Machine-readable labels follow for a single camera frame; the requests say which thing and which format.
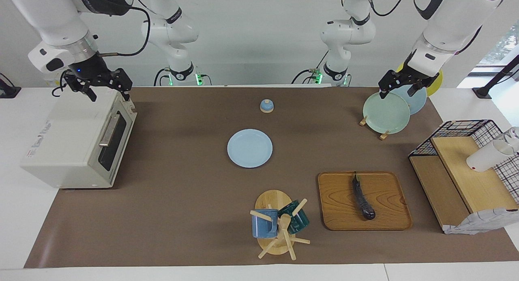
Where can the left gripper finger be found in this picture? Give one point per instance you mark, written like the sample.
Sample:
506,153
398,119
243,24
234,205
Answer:
414,90
384,94

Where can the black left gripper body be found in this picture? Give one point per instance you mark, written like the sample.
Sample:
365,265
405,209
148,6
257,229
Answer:
413,76

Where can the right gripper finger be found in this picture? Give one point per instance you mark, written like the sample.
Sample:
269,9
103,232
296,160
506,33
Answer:
91,94
126,94

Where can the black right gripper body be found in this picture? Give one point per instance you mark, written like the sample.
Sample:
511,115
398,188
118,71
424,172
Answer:
91,72

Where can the white toaster oven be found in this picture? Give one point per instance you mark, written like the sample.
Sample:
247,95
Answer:
69,143

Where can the dark purple eggplant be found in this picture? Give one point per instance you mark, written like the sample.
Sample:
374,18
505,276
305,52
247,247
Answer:
362,200

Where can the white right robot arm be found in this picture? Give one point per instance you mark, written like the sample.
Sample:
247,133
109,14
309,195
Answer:
52,13

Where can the light blue racked plate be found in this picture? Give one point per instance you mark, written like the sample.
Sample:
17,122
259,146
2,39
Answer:
417,102

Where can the pale green racked plate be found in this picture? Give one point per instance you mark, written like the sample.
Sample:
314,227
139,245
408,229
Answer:
385,112

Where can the yellow plate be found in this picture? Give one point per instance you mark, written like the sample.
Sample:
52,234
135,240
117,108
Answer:
437,84

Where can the wooden plate rack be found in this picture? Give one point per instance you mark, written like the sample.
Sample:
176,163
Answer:
383,136

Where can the black table clamp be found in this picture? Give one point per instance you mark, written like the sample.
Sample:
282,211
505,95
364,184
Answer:
9,91

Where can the white cup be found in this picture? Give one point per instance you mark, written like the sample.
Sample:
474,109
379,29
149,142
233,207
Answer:
486,157

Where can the clear glass cup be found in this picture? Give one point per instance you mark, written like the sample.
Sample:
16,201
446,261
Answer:
514,137

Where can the brown table mat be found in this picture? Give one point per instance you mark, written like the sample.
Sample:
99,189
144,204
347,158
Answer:
182,191

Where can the small blue lidded jar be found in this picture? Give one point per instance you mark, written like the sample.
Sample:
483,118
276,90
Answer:
267,106

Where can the wooden serving tray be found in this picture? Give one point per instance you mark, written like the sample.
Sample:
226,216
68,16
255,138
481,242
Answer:
340,204

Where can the grey patterned cloth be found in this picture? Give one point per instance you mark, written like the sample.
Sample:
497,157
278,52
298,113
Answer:
478,223

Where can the dark green mug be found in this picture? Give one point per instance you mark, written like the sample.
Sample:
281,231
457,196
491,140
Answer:
299,222

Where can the wooden mug tree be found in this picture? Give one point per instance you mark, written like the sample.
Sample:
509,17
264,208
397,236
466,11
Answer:
272,200

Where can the blue mug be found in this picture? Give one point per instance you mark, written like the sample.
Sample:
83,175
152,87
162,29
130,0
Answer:
263,228

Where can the black camera stand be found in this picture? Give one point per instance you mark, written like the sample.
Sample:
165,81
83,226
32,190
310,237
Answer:
496,78

